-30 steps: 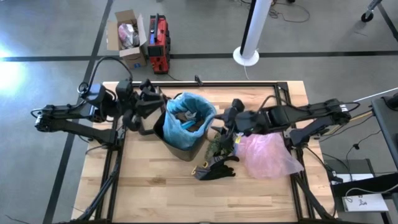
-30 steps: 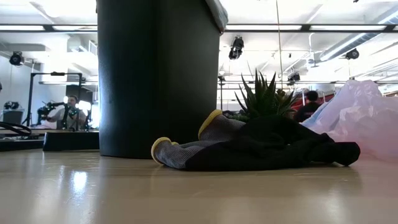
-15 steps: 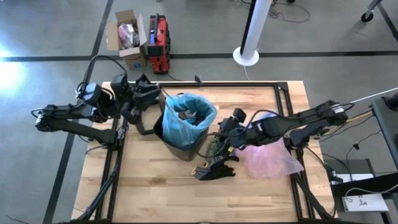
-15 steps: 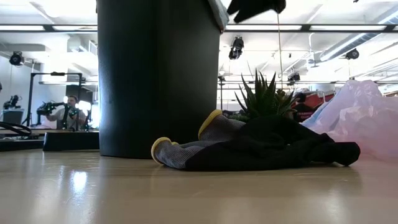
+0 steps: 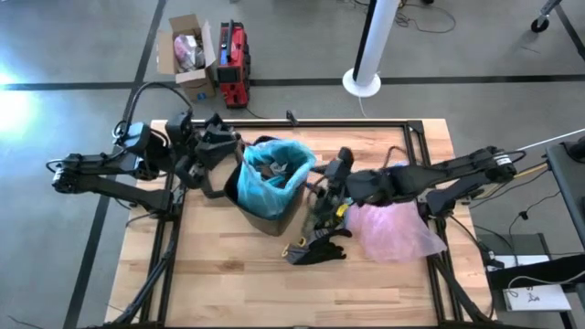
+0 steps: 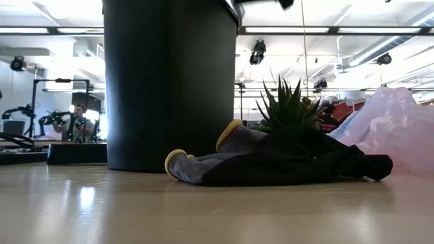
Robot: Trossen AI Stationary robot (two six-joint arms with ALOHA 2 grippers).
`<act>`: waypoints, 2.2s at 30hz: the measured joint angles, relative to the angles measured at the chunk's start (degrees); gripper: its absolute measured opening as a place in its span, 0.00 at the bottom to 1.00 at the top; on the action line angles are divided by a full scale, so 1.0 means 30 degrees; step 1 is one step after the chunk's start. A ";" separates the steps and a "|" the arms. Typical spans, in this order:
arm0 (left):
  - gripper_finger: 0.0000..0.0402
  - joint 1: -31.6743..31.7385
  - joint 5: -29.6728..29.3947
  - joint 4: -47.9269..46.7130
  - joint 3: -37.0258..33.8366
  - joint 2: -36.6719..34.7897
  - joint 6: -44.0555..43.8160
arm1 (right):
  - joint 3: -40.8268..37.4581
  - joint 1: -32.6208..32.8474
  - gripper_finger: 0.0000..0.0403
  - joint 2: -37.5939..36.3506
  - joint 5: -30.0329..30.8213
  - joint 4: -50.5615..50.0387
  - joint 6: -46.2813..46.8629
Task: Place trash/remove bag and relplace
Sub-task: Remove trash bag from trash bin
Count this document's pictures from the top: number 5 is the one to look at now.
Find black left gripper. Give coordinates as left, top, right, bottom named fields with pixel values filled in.
left=164, top=111, right=242, bottom=191

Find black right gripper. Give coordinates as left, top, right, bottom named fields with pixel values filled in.
left=314, top=145, right=365, bottom=209

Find blue trash bag liner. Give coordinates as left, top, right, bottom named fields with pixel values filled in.
left=236, top=136, right=318, bottom=221

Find black trash bin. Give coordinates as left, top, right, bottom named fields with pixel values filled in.
left=222, top=134, right=308, bottom=238

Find pink plastic bag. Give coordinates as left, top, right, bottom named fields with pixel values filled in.
left=345, top=199, right=448, bottom=264

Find pink bag in box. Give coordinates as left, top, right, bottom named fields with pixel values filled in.
left=172, top=34, right=206, bottom=73

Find green artificial succulent plant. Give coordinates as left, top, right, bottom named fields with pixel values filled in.
left=302, top=185, right=345, bottom=234

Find open cardboard box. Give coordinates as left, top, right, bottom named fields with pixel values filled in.
left=154, top=13, right=218, bottom=102

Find red tool case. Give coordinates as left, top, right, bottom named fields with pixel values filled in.
left=214, top=18, right=252, bottom=110

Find white pole with round base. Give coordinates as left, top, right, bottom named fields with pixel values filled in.
left=341, top=0, right=401, bottom=99

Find black side desk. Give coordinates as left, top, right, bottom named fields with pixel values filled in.
left=484, top=136, right=585, bottom=329

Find white paper sheet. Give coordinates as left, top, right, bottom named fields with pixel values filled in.
left=502, top=283, right=572, bottom=313

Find black caster wheel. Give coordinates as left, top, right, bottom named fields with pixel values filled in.
left=529, top=0, right=564, bottom=34

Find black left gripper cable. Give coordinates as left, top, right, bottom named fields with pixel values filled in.
left=119, top=80, right=194, bottom=138

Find tangled floor cables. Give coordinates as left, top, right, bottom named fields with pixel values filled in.
left=393, top=0, right=458, bottom=36

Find yellow cable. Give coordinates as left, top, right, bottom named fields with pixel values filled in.
left=474, top=162, right=549, bottom=200

